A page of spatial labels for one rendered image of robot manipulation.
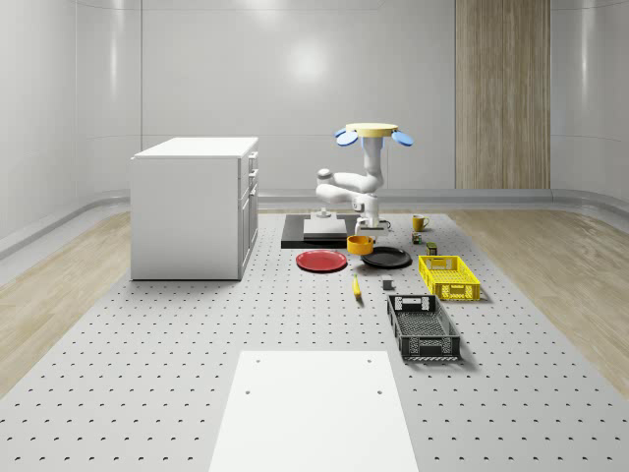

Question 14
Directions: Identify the black plate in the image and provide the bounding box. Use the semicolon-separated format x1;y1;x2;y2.
360;246;413;270

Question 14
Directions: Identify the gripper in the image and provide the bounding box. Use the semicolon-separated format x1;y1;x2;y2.
353;217;390;243

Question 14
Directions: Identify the red plate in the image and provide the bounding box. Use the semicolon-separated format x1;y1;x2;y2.
295;249;349;273

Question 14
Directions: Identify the black stove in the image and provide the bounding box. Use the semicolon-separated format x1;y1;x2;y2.
280;207;389;250

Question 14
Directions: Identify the white cabinet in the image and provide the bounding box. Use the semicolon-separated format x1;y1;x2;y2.
130;136;260;282

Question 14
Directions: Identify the yellow basket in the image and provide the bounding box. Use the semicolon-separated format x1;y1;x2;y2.
418;255;482;302

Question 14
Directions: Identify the dark grey basket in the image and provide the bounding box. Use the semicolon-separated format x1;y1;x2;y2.
385;293;463;364

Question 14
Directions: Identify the white board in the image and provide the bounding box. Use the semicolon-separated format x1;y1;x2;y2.
208;350;421;472

